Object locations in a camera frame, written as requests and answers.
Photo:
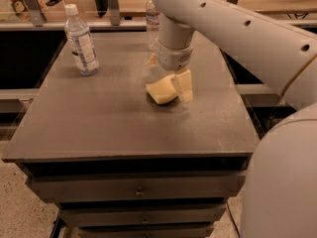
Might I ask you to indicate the middle drawer with knob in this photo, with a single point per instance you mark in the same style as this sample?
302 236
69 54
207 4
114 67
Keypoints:
143 215

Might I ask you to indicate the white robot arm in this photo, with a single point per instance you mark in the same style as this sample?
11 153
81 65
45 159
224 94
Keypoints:
280 197

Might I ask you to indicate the clear plastic water bottle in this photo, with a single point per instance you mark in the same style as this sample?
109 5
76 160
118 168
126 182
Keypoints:
152 23

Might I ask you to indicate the drawer with knob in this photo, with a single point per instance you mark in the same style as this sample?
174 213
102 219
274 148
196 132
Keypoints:
90 188
143 215

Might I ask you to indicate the small black object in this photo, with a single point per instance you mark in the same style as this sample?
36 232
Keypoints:
52 2

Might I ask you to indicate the colourful snack bag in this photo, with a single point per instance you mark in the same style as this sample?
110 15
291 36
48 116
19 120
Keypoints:
14 10

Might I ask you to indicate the bottom drawer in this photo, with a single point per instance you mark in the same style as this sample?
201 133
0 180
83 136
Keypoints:
151 231

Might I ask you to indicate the dark drawer cabinet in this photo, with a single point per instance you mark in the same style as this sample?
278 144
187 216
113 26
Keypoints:
106 124

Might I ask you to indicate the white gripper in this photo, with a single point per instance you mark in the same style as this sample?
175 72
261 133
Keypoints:
172 58

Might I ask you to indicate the top drawer with knob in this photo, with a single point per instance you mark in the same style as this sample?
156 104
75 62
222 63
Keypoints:
90 188

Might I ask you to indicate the blue labelled plastic bottle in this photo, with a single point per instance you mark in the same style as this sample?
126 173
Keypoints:
80 41

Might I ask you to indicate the yellow wavy sponge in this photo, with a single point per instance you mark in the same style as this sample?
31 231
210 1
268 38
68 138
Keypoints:
162 91

